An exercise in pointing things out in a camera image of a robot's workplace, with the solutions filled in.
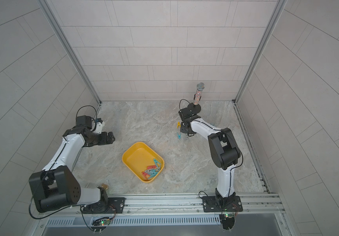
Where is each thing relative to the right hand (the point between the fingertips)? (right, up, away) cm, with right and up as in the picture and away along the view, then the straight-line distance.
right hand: (186, 128), depth 99 cm
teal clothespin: (-5, -5, -2) cm, 7 cm away
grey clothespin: (0, -5, -3) cm, 6 cm away
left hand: (-47, -3, -13) cm, 48 cm away
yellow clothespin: (-5, +3, +3) cm, 7 cm away
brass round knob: (-44, -27, -23) cm, 57 cm away
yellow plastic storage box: (-27, -18, -12) cm, 34 cm away
